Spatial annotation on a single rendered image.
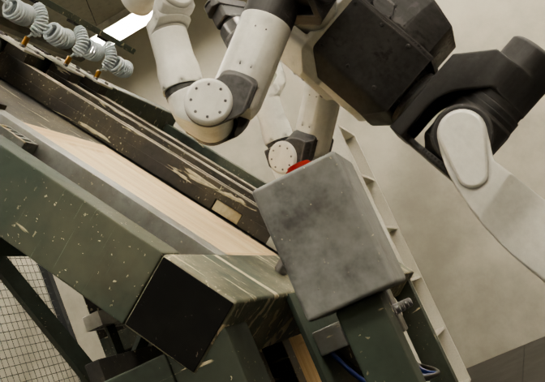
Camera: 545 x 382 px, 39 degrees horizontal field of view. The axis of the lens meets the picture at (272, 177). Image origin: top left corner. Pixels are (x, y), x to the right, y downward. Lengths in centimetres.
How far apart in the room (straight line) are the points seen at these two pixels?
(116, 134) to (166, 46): 83
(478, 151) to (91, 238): 70
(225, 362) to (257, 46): 54
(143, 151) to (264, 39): 85
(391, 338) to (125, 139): 127
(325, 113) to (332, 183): 82
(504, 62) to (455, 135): 16
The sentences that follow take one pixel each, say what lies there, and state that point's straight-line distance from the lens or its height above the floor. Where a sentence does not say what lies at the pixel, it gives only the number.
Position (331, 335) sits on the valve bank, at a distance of 125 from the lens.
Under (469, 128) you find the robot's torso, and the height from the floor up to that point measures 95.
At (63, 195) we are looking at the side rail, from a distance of 109.
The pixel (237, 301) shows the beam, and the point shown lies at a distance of 99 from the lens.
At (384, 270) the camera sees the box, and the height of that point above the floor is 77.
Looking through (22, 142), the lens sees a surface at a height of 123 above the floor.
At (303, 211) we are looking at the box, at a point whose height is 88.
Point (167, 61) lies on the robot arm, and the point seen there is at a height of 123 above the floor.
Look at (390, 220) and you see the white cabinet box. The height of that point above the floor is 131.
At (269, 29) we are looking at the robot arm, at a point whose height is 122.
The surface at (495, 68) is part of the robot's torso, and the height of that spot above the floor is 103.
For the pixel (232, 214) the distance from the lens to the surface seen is 196.
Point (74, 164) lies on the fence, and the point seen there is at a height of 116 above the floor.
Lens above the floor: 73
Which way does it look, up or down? 12 degrees up
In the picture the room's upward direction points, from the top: 24 degrees counter-clockwise
